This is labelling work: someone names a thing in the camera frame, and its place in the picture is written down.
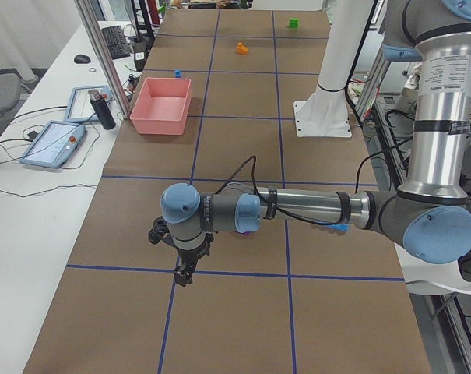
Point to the black water bottle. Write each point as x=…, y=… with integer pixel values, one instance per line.
x=101, y=109

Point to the long blue block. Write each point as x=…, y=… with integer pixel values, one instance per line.
x=339, y=227

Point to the black computer mouse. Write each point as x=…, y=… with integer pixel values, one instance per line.
x=82, y=59

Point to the pink plastic box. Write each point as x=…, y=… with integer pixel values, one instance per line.
x=162, y=105

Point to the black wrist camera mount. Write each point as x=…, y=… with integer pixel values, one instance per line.
x=158, y=231

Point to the green block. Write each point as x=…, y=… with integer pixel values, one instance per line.
x=293, y=23

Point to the near teach pendant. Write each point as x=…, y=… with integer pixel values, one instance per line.
x=54, y=145

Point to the aluminium frame post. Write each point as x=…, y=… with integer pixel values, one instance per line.
x=89, y=20

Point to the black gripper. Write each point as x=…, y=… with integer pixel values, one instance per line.
x=191, y=255

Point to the black keyboard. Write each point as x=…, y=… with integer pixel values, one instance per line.
x=116, y=42

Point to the teach pendant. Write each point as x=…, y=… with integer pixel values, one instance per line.
x=79, y=108
x=54, y=145

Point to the orange block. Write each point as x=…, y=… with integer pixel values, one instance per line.
x=241, y=49

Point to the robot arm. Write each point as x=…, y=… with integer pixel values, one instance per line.
x=426, y=215

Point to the far teach pendant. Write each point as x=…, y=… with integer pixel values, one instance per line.
x=79, y=108

